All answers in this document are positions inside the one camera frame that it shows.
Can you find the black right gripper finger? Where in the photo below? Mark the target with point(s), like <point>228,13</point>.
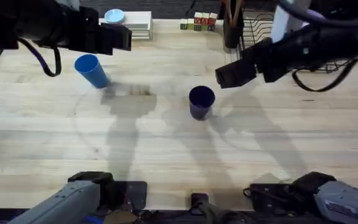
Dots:
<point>238,80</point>
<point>233,68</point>

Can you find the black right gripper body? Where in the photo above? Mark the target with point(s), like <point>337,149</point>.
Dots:
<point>273,59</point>

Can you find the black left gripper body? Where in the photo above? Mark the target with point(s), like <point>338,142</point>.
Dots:
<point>84,31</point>

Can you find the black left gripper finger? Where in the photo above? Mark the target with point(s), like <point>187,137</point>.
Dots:
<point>122,32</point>
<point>122,44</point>

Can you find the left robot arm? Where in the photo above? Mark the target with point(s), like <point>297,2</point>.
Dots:
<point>57,199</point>

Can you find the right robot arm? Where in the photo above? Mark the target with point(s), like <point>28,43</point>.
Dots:
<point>337,40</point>

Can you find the blue plastic cup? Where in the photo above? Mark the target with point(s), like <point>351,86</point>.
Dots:
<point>92,72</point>

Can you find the dark purple plastic cup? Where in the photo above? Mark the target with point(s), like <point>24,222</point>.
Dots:
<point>201,102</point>

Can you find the light blue round plate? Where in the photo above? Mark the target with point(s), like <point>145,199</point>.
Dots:
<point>114,16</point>

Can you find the left wrist upright plate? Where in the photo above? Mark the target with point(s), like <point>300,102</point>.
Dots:
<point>68,4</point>

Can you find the wrist upright plate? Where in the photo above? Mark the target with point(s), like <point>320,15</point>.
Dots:
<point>68,4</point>
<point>281,25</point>

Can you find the black utensil holder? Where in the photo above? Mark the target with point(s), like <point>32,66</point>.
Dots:
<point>231,35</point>

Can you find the right wrist upright plate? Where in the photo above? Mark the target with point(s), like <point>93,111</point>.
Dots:
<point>281,25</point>

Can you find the wooden utensil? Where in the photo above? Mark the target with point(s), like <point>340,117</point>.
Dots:
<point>228,12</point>

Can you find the heap of toy blocks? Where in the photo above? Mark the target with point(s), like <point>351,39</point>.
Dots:
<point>199,21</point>

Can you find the small black bracket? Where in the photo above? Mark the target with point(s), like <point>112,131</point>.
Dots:
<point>199,200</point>

